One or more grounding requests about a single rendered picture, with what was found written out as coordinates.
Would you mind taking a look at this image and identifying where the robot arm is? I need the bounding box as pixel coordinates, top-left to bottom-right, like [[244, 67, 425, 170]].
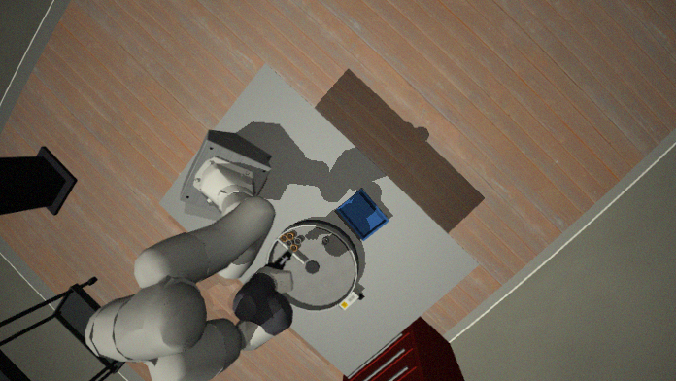
[[84, 156, 293, 381]]

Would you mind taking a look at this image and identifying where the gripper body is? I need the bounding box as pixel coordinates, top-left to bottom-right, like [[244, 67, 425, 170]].
[[263, 260, 284, 270]]

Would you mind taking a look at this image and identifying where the blue square tray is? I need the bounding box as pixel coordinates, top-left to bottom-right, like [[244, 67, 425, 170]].
[[336, 188, 389, 241]]

